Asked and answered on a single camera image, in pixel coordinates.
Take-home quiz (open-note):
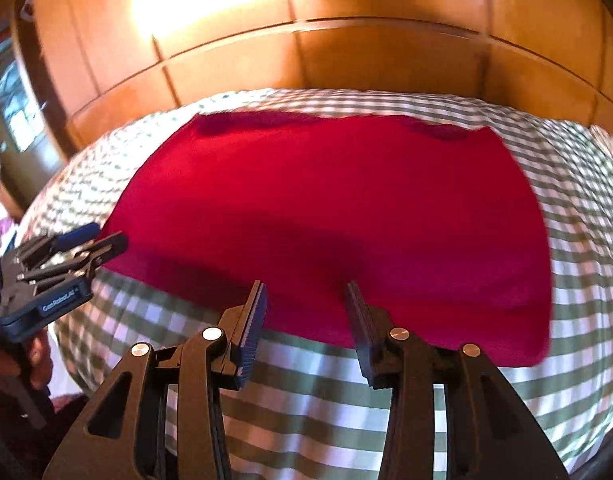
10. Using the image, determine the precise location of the red cloth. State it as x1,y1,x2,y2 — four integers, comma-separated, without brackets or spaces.
102,110,553,366

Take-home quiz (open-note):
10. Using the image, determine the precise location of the person's left hand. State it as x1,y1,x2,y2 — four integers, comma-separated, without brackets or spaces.
0,328,54,390

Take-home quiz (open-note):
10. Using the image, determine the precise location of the green white checkered bedsheet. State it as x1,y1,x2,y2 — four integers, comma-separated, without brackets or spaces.
17,89,613,479

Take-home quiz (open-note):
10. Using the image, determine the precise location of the window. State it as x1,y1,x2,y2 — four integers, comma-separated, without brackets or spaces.
0,39,45,153

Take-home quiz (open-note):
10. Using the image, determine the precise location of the wooden headboard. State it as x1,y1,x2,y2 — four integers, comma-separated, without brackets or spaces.
32,0,613,148

